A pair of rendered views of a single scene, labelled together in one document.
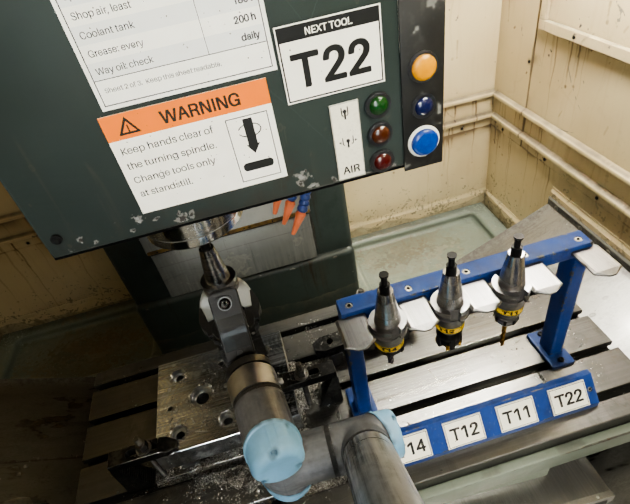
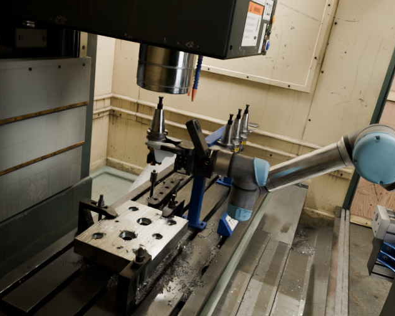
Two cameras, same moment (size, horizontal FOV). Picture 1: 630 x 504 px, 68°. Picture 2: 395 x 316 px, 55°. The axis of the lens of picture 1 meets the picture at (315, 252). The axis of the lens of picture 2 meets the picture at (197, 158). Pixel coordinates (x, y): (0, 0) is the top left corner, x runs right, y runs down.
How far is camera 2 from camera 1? 112 cm
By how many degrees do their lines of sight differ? 59
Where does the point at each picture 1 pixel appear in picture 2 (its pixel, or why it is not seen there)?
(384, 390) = not seen: hidden behind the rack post
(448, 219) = (94, 176)
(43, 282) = not seen: outside the picture
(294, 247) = (71, 173)
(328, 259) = (81, 185)
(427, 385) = (205, 207)
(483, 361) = (212, 194)
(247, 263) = (44, 188)
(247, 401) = (239, 157)
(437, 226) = not seen: hidden behind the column
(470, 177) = (100, 148)
